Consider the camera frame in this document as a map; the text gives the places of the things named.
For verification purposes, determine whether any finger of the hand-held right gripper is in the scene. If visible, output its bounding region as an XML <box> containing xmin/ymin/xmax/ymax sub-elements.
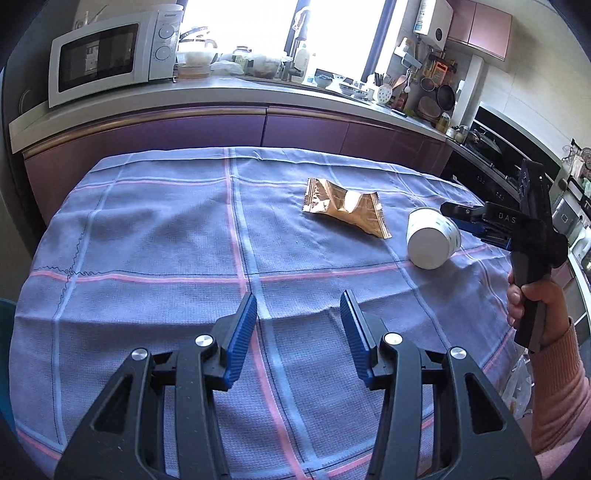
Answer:
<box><xmin>457</xmin><ymin>219</ymin><xmax>512</xmax><ymax>253</ymax></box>
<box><xmin>440</xmin><ymin>202</ymin><xmax>490</xmax><ymax>221</ymax></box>

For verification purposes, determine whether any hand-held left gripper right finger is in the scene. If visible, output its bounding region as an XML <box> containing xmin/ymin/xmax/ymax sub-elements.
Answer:
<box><xmin>340</xmin><ymin>290</ymin><xmax>542</xmax><ymax>480</ymax></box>

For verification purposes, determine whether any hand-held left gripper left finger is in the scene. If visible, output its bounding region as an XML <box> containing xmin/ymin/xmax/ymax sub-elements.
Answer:
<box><xmin>54</xmin><ymin>292</ymin><xmax>258</xmax><ymax>480</ymax></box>

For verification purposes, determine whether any white paper cup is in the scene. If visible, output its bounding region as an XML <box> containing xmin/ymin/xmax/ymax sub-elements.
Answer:
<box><xmin>406</xmin><ymin>207</ymin><xmax>462</xmax><ymax>271</ymax></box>

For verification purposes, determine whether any large gold snack wrapper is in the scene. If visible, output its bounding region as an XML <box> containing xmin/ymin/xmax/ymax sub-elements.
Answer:
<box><xmin>302</xmin><ymin>178</ymin><xmax>393</xmax><ymax>240</ymax></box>

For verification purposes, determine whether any teal plastic trash bin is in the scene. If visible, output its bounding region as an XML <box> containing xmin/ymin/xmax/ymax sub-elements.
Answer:
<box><xmin>0</xmin><ymin>299</ymin><xmax>17</xmax><ymax>425</ymax></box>

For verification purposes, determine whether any person's right forearm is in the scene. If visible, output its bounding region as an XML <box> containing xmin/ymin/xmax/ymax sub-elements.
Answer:
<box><xmin>529</xmin><ymin>318</ymin><xmax>591</xmax><ymax>480</ymax></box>

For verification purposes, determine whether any person's right hand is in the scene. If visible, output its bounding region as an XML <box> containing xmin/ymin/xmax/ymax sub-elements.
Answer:
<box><xmin>506</xmin><ymin>270</ymin><xmax>572</xmax><ymax>350</ymax></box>

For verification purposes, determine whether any black built-in oven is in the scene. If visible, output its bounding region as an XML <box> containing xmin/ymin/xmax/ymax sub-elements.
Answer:
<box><xmin>443</xmin><ymin>138</ymin><xmax>526</xmax><ymax>205</ymax></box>

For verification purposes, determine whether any black wok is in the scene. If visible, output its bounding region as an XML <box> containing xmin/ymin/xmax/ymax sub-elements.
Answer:
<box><xmin>463</xmin><ymin>130</ymin><xmax>503</xmax><ymax>157</ymax></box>

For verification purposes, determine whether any stack of plates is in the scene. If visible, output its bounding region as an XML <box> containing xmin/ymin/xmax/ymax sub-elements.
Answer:
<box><xmin>417</xmin><ymin>96</ymin><xmax>443</xmax><ymax>124</ymax></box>

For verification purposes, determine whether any black hanging frying pan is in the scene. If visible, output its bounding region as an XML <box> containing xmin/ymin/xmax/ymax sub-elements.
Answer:
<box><xmin>436</xmin><ymin>84</ymin><xmax>458</xmax><ymax>112</ymax></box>

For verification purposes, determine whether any blue checked tablecloth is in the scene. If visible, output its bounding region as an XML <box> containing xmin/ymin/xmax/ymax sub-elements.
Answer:
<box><xmin>8</xmin><ymin>147</ymin><xmax>532</xmax><ymax>480</ymax></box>

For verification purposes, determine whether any clear plastic bag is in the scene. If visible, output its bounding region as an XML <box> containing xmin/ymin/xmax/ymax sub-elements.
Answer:
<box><xmin>500</xmin><ymin>354</ymin><xmax>533</xmax><ymax>417</ymax></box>

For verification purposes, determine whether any purple kitchen base cabinet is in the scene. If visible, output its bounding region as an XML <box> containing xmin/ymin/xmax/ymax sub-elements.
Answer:
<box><xmin>23</xmin><ymin>105</ymin><xmax>455</xmax><ymax>228</ymax></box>

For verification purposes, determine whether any white plastic bottle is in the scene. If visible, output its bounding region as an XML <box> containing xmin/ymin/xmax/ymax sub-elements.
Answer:
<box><xmin>293</xmin><ymin>44</ymin><xmax>311</xmax><ymax>82</ymax></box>

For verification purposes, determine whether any kitchen window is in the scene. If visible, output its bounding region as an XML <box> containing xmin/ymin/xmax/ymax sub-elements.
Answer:
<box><xmin>182</xmin><ymin>0</ymin><xmax>416</xmax><ymax>85</ymax></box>

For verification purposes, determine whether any metal kitchen faucet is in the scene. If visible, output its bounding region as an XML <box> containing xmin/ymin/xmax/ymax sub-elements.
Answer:
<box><xmin>283</xmin><ymin>8</ymin><xmax>311</xmax><ymax>85</ymax></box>

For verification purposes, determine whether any glass pot with lid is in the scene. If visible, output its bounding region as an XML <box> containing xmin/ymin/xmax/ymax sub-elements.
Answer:
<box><xmin>177</xmin><ymin>36</ymin><xmax>219</xmax><ymax>80</ymax></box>

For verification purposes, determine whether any white microwave oven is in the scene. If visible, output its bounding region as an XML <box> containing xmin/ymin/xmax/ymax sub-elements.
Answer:
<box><xmin>48</xmin><ymin>4</ymin><xmax>184</xmax><ymax>109</ymax></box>

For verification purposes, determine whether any pink wall cabinet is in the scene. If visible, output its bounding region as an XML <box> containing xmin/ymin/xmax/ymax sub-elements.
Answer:
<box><xmin>445</xmin><ymin>0</ymin><xmax>513</xmax><ymax>64</ymax></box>

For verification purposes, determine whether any white wall water heater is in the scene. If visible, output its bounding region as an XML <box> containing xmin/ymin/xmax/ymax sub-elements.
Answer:
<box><xmin>413</xmin><ymin>0</ymin><xmax>454</xmax><ymax>49</ymax></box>

